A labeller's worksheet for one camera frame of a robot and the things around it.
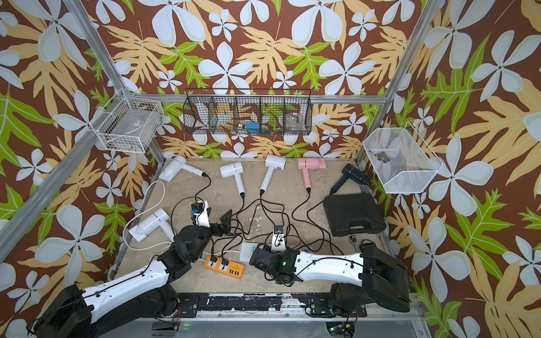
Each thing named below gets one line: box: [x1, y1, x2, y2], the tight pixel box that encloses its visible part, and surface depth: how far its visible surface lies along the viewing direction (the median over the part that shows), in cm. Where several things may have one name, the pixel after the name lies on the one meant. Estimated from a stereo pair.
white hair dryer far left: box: [158, 155, 208, 183], surface depth 114 cm
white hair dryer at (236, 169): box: [219, 161, 246, 199], surface depth 113 cm
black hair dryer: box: [329, 163, 371, 196], surface depth 110 cm
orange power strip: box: [204, 255, 245, 280], surface depth 82 cm
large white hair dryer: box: [128, 207, 176, 243], surface depth 92 cm
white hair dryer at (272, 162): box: [259, 154, 287, 196], surface depth 113 cm
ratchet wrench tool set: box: [348, 233, 361, 254], surface depth 90 cm
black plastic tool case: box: [322, 192, 387, 237], surface depth 93 cm
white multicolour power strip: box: [239, 242, 259, 262], surface depth 86 cm
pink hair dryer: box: [297, 157, 327, 189], surface depth 114 cm
